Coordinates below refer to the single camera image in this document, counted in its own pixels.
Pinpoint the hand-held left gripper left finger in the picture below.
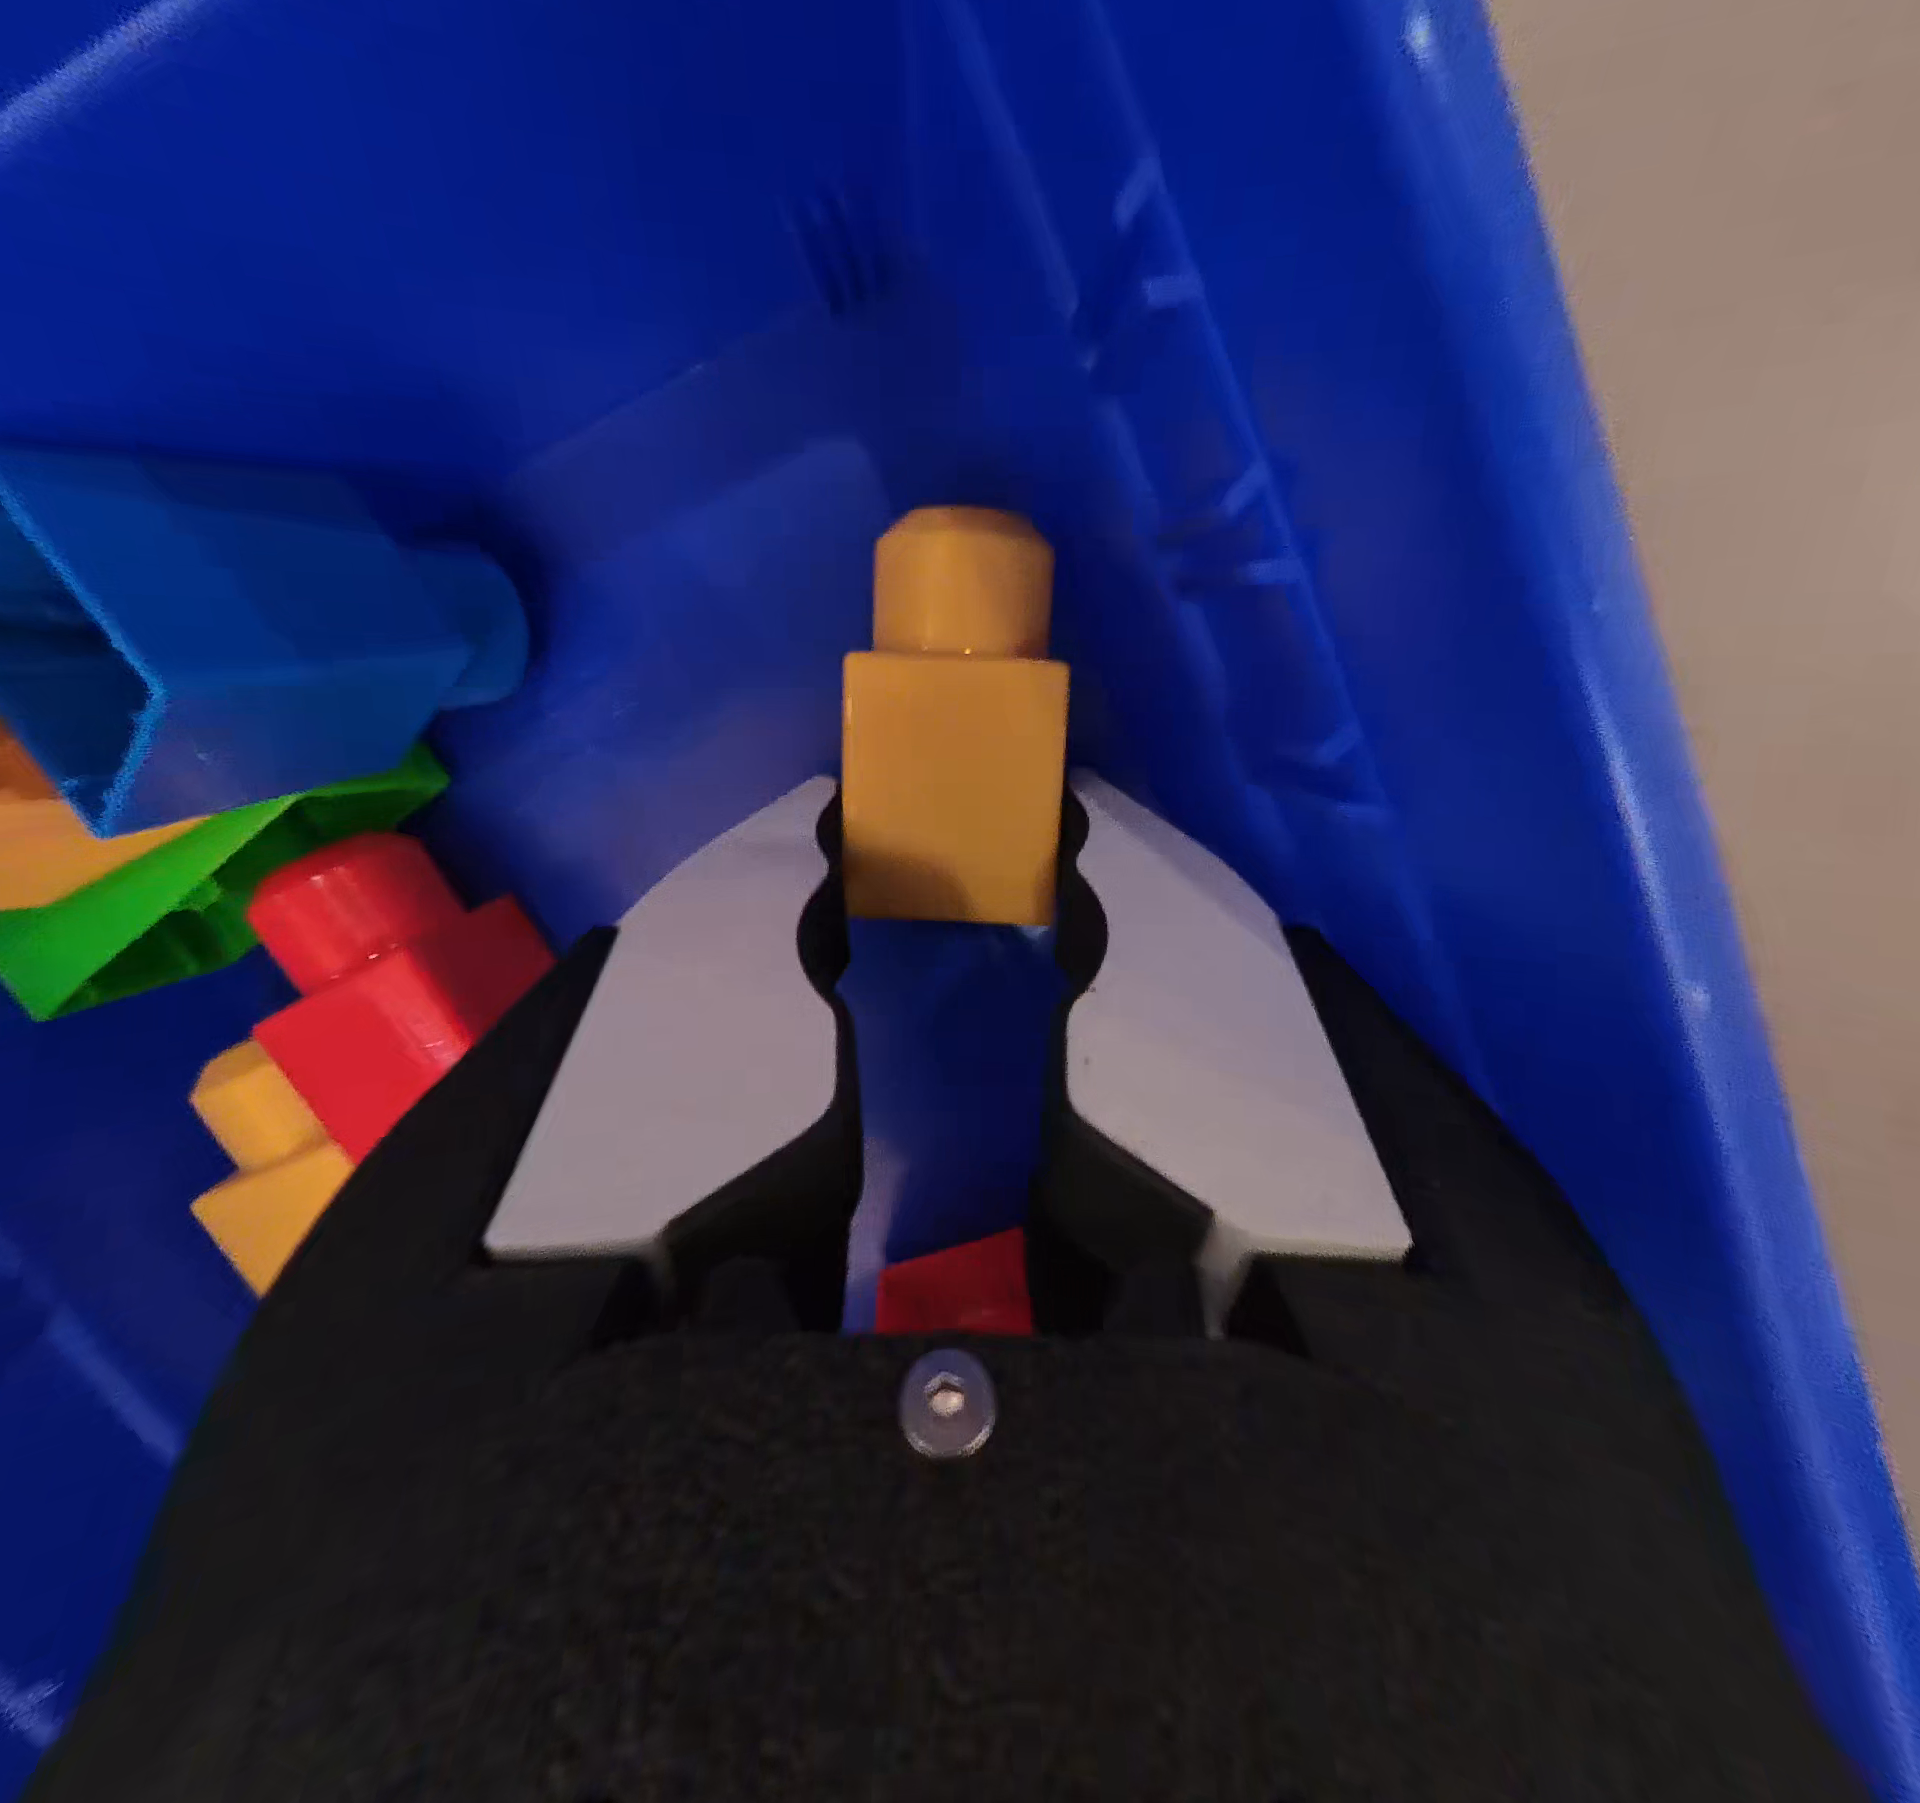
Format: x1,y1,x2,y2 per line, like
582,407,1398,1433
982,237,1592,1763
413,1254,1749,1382
479,772,869,1331

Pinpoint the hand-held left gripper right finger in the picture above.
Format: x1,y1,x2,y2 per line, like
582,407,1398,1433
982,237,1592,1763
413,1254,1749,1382
1029,769,1415,1334

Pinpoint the orange single-stud block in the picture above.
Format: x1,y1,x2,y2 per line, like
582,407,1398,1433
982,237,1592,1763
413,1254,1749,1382
839,505,1074,927

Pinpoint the blue plastic bin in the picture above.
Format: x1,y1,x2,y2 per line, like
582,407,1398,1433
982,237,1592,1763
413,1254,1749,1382
0,0,1920,1803

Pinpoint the grey desk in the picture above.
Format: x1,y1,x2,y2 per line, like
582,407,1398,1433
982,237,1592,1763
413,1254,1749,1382
1447,0,1920,1506

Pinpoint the pile of loose toy blocks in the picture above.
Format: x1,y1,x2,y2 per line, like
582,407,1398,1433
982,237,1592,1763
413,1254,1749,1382
0,450,1036,1338

